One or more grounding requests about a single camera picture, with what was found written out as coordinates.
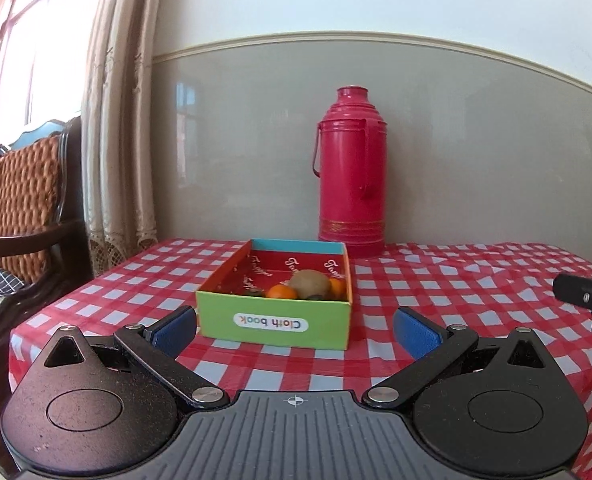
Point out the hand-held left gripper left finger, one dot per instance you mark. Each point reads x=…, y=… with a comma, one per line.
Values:
x=175, y=329

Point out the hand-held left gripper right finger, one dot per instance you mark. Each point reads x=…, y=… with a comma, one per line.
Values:
x=416, y=332

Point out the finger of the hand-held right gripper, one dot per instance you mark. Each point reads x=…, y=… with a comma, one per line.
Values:
x=578, y=290

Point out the dark purple round fruit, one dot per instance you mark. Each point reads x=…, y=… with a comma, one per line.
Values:
x=254, y=291

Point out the small orange kumquat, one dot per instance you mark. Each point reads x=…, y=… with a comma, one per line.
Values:
x=282, y=292
x=337, y=286

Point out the green and pink cardboard box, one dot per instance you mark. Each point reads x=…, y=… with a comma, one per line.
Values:
x=276, y=322

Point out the brown kiwi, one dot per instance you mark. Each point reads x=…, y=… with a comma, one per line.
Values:
x=310, y=282

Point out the red checked tablecloth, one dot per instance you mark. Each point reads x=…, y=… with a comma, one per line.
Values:
x=476, y=290

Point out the dark wooden armchair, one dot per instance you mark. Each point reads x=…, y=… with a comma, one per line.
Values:
x=40, y=270

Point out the red thermos flask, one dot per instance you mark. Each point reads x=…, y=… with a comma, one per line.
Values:
x=351, y=175

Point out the beige lace curtain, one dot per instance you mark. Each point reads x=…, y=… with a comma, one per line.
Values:
x=120, y=135

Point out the brown woven chair cushion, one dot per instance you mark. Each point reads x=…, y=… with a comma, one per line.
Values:
x=20, y=200

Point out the wooden framed window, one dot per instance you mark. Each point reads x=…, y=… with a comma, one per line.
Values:
x=30, y=50

